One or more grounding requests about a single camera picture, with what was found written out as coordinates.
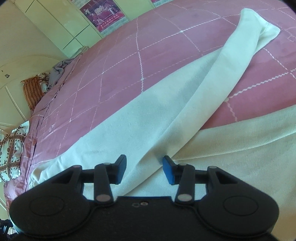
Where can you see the orange striped pillow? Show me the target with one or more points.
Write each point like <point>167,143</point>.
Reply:
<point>32,91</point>

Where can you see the grey crumpled cloth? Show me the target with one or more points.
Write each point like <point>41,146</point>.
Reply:
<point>57,71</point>

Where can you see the white sweatpants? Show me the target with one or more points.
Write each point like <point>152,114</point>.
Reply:
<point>167,119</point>

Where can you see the pink checked bedspread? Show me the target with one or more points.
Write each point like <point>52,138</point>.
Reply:
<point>144,51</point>

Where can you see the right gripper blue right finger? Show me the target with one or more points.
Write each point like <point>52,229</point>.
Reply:
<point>182,175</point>

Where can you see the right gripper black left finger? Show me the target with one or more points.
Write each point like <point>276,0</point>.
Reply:
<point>106,174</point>

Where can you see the lower left purple poster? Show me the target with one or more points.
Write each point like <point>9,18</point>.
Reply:
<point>102,13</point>

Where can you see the cream wardrobe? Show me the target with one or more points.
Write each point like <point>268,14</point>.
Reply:
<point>63,23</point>

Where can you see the cream wooden headboard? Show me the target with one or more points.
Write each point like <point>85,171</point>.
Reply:
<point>14,107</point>

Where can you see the white brown patterned pillow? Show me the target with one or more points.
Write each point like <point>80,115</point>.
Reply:
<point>11,151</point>

